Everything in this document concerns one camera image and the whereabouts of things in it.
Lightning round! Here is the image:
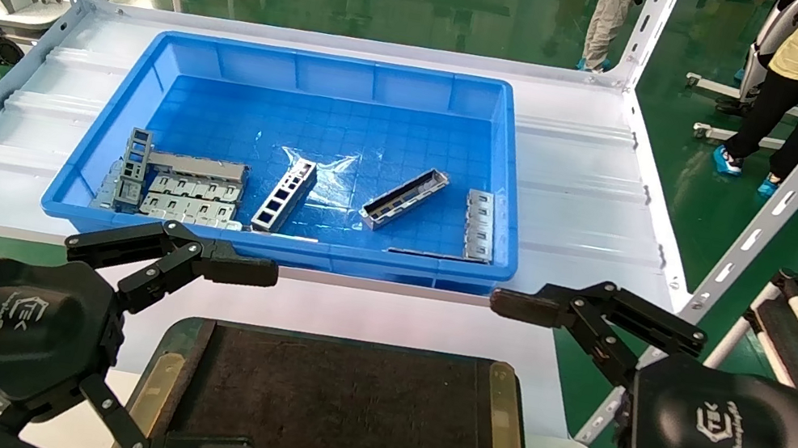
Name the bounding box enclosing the person in beige trousers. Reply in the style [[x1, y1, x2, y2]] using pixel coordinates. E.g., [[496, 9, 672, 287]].
[[576, 0, 641, 79]]

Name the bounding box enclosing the clear plastic bag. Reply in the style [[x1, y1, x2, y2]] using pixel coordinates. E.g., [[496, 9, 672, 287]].
[[269, 143, 382, 236]]

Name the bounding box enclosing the small grey metal piece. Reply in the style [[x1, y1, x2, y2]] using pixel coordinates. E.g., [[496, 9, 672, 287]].
[[91, 157, 125, 213]]

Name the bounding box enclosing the black flat container tray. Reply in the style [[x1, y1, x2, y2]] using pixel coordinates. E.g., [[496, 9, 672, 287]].
[[109, 297, 556, 448]]

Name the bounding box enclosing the white humanoid robot on stand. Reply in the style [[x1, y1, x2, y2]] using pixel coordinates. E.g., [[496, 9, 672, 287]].
[[676, 0, 798, 155]]

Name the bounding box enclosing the long metal channel part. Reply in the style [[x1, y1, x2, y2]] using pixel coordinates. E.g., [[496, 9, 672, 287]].
[[356, 157, 452, 243]]

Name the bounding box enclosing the metal part with rectangular windows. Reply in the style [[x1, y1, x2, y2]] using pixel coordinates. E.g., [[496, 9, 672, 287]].
[[248, 152, 320, 241]]

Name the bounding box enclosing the thin metal strip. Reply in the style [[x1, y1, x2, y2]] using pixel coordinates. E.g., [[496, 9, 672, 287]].
[[387, 243, 479, 268], [258, 228, 320, 246]]

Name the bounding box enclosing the upright grey metal bracket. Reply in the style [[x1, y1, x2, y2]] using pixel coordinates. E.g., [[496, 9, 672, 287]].
[[113, 126, 156, 212]]

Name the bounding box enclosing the grey bracket pile left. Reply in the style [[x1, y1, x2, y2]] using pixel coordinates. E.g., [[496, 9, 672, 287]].
[[137, 188, 247, 234]]

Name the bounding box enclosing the flat slotted metal plate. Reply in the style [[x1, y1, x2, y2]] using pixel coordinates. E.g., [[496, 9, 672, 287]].
[[146, 168, 244, 209], [455, 188, 505, 265]]

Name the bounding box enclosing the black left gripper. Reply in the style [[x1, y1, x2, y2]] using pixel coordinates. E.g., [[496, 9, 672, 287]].
[[0, 189, 292, 448]]

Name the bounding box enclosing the blue plastic bin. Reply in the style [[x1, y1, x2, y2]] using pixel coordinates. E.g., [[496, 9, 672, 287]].
[[36, 5, 550, 312]]

